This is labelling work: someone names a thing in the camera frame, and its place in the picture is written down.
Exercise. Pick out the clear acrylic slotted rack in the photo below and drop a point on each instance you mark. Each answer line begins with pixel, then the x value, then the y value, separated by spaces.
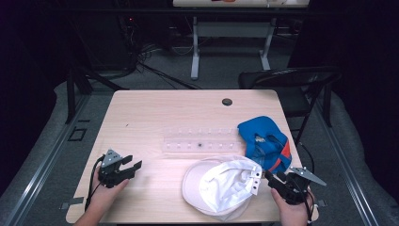
pixel 200 146

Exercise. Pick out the white baseball cap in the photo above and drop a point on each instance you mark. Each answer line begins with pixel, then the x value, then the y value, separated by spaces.
pixel 219 188

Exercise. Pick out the black folding chair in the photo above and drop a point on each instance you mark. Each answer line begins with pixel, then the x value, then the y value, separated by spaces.
pixel 293 97

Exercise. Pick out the grey tape strip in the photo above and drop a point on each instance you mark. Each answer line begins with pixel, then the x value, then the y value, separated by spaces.
pixel 321 203
pixel 71 202

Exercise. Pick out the person's right hand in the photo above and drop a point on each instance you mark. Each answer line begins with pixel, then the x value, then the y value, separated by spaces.
pixel 291 213

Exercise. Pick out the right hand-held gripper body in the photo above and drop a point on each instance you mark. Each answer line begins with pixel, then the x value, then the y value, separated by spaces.
pixel 295 190

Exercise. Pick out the aluminium floor rail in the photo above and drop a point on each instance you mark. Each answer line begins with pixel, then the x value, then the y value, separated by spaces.
pixel 348 169
pixel 40 166

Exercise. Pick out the white metal-legged desk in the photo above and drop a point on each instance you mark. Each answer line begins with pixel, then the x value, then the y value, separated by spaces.
pixel 232 29

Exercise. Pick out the person's left hand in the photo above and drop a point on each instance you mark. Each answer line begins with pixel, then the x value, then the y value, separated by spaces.
pixel 103 196

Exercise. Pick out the black metal stand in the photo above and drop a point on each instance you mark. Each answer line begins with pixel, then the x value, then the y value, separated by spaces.
pixel 78 84

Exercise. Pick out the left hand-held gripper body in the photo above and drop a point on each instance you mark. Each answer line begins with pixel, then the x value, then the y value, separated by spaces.
pixel 108 174

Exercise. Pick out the blue baseball cap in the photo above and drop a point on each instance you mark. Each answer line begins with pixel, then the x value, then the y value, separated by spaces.
pixel 262 135

